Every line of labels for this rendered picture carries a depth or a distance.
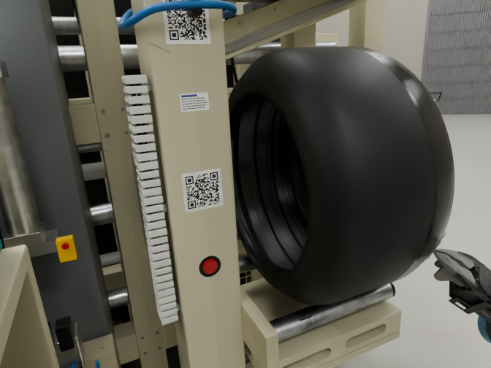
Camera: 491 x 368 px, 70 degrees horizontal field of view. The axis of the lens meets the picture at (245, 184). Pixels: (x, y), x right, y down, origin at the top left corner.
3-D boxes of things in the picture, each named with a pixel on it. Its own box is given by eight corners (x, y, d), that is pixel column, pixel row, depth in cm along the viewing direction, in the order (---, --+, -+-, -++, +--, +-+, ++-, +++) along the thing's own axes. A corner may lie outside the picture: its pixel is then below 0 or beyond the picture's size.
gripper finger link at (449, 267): (416, 271, 75) (452, 295, 75) (438, 259, 71) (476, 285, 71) (418, 260, 77) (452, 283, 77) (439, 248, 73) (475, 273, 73)
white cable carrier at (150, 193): (161, 326, 69) (124, 75, 55) (156, 311, 74) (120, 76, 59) (183, 318, 71) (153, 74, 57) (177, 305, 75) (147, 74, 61)
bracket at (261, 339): (267, 379, 68) (265, 338, 65) (204, 279, 103) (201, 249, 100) (282, 372, 69) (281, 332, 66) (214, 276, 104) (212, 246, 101)
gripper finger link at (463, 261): (418, 260, 77) (452, 283, 77) (439, 248, 73) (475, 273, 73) (419, 250, 79) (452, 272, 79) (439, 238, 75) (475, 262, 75)
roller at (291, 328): (271, 344, 70) (262, 321, 72) (264, 348, 73) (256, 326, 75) (400, 293, 83) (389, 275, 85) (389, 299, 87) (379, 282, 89)
